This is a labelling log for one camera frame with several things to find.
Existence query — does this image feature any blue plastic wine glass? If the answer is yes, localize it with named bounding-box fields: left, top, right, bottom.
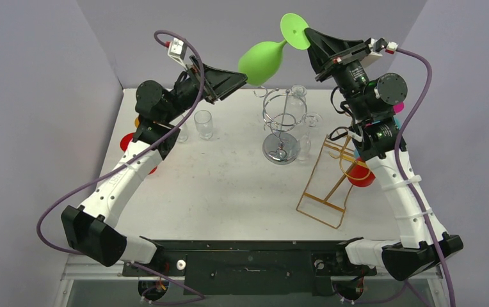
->
left=354, top=118, right=401, bottom=161

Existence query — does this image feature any clear stemmed wine glass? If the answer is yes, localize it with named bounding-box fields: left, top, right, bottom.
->
left=296, top=112, right=323, bottom=162

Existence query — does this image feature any chrome spiral glass rack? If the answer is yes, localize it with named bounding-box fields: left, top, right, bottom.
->
left=254, top=86, right=301, bottom=165

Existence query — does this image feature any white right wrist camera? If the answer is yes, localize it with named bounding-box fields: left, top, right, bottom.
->
left=361, top=37, right=400, bottom=68

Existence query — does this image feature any green plastic wine glass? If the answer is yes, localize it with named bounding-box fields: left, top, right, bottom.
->
left=238, top=13, right=310, bottom=86

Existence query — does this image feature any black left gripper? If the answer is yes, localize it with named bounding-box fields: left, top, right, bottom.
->
left=163, top=56, right=247, bottom=124

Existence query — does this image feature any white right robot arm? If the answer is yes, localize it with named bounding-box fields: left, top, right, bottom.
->
left=303, top=28, right=463, bottom=281

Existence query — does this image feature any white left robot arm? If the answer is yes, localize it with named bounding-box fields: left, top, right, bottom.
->
left=61, top=56, right=247, bottom=275

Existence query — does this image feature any red plastic wine glass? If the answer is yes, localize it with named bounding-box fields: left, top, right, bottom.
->
left=117, top=134, right=162, bottom=177

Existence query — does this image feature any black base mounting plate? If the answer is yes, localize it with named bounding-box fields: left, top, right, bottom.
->
left=121, top=239, right=377, bottom=304

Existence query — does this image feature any pink plastic wine glass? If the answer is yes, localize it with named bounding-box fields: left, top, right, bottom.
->
left=393, top=102, right=405, bottom=114

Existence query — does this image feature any patterned clear glass goblet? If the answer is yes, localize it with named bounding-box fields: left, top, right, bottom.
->
left=194, top=110, right=213, bottom=140

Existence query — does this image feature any gold wire glass rack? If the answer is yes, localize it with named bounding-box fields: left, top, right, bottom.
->
left=296, top=138, right=367, bottom=229

